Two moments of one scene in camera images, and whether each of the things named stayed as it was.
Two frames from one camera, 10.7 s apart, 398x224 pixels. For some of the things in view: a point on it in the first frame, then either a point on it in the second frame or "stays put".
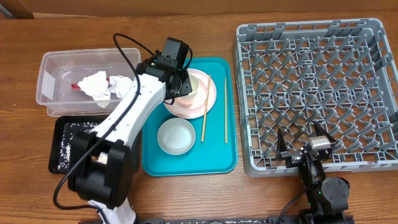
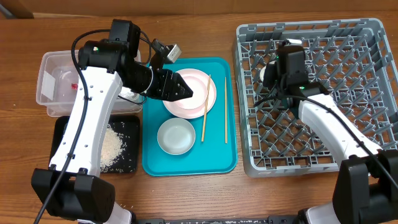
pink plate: (193, 105) stays put
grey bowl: (176, 136) stays put
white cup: (194, 83) → (262, 70)
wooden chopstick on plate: (206, 109) stays put
